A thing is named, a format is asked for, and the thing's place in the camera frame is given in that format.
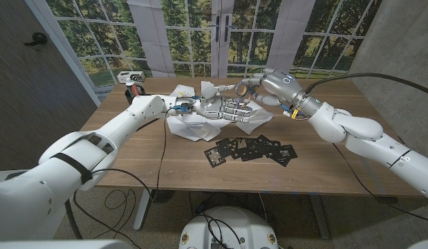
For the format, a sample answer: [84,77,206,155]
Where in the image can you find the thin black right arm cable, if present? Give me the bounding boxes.
[332,142,428,225]

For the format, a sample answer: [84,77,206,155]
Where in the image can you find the white receipt paper strip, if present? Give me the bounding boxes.
[166,80,275,142]

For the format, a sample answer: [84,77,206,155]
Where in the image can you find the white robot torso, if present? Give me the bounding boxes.
[178,206,279,249]

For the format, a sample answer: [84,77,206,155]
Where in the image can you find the white power strip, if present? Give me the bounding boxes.
[117,71,146,84]

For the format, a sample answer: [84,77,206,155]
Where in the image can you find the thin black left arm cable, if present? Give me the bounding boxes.
[73,110,168,249]

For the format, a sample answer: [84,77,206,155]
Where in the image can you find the orange handled scissors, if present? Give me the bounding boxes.
[234,81,253,107]

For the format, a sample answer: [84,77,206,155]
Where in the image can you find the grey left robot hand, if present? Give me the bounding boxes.
[172,84,260,124]

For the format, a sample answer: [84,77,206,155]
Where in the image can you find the dark brown mug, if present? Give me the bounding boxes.
[124,86,149,106]

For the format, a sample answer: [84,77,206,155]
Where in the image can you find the white table leg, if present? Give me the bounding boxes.
[133,188,153,231]

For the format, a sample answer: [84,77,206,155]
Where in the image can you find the black ribbed round object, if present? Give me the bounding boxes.
[150,189,176,204]

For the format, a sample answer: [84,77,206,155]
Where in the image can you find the black playing card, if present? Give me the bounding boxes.
[254,134,282,153]
[215,137,236,158]
[250,136,266,150]
[203,146,227,169]
[234,136,252,155]
[239,147,265,163]
[268,144,299,168]

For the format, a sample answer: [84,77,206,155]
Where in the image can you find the printed forest window backdrop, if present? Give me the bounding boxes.
[25,0,384,107]

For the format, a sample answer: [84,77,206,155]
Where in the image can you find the white red toothpaste tube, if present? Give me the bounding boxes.
[125,77,142,98]

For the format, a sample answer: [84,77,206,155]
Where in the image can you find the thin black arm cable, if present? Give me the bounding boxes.
[332,142,428,225]
[73,110,168,249]

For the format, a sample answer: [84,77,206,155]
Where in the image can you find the black torso cable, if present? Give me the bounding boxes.
[196,212,243,249]

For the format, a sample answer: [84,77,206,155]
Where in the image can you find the black yellow footprint pad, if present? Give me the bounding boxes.
[5,170,30,181]

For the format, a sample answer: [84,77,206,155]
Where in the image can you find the black wall hook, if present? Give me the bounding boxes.
[23,32,48,47]

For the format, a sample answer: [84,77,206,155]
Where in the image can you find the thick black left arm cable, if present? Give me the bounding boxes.
[64,118,161,240]

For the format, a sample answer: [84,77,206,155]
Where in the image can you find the grey table leg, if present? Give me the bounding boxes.
[309,194,331,240]

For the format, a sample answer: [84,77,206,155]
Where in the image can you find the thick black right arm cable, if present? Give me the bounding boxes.
[303,72,428,98]

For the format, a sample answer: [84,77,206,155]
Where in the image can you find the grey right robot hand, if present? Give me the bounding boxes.
[238,68,324,120]

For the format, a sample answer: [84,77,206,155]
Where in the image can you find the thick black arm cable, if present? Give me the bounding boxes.
[64,118,161,240]
[303,72,428,98]

